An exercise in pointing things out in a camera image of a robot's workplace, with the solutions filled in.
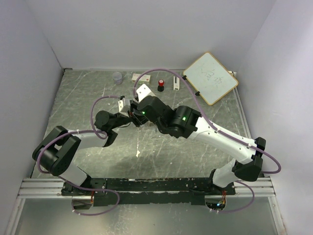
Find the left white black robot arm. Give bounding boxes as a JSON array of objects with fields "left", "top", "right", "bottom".
[{"left": 32, "top": 111, "right": 135, "bottom": 195}]

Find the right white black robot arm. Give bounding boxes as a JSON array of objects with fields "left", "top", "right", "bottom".
[{"left": 137, "top": 95, "right": 266, "bottom": 195}]

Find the red black stamp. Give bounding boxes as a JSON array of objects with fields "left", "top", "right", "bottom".
[{"left": 157, "top": 79, "right": 164, "bottom": 92}]

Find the white green paper box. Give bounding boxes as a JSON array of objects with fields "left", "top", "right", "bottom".
[{"left": 132, "top": 73, "right": 151, "bottom": 84}]

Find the clear plastic cup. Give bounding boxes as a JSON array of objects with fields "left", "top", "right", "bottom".
[{"left": 112, "top": 72, "right": 123, "bottom": 85}]

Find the yellow framed whiteboard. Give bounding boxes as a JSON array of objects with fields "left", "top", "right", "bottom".
[{"left": 183, "top": 52, "right": 239, "bottom": 106}]

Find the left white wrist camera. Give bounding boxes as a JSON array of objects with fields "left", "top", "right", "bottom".
[{"left": 118, "top": 98, "right": 131, "bottom": 114}]

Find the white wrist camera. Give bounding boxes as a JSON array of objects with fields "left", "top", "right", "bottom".
[
  {"left": 118, "top": 98, "right": 131, "bottom": 114},
  {"left": 136, "top": 84, "right": 155, "bottom": 102}
]

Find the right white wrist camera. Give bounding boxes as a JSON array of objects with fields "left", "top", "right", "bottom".
[{"left": 136, "top": 84, "right": 155, "bottom": 102}]

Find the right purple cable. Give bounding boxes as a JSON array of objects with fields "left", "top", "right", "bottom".
[{"left": 133, "top": 68, "right": 282, "bottom": 214}]

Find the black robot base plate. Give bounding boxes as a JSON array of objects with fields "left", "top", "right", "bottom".
[{"left": 61, "top": 178, "right": 235, "bottom": 207}]

